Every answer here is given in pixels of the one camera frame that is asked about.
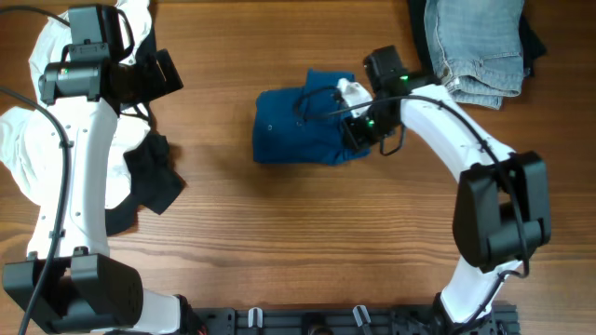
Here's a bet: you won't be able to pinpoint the blue t-shirt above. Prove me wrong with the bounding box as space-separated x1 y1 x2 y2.
252 69 371 166

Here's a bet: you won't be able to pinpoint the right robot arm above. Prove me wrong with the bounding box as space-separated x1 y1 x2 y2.
336 46 551 334

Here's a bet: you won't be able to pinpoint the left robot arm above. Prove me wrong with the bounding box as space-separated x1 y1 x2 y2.
1 1 200 334

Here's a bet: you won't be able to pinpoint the black garment under pile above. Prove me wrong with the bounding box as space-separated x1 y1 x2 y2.
105 29 184 236

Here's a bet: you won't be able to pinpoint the folded light blue jeans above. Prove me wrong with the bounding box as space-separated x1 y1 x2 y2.
424 0 525 110

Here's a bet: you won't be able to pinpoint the white shirt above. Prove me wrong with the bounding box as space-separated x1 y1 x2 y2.
1 0 153 209

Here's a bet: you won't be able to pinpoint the black folded garment under jeans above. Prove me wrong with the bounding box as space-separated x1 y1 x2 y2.
407 0 548 77

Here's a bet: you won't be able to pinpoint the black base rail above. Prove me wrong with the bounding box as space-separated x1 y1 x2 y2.
185 304 521 335

